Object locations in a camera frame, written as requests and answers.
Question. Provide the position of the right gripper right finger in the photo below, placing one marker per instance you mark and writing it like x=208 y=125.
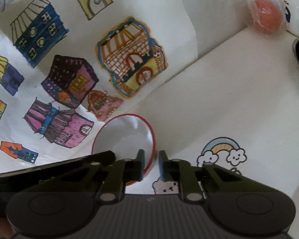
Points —
x=184 y=174

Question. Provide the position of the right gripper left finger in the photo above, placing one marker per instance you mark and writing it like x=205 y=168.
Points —
x=118 y=175

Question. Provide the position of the red-rimmed white bowl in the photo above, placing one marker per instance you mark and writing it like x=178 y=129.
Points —
x=124 y=135

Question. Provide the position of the left hand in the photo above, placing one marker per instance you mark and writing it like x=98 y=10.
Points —
x=5 y=229

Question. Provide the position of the white printed tablecloth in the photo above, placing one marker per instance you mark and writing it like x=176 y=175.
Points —
x=238 y=106

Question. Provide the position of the colourful houses drawing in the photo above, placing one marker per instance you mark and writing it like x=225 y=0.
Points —
x=67 y=66

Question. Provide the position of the red ball in bag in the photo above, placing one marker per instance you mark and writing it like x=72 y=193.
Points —
x=267 y=17

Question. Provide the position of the clear plastic bag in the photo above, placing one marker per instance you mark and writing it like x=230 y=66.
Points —
x=280 y=4

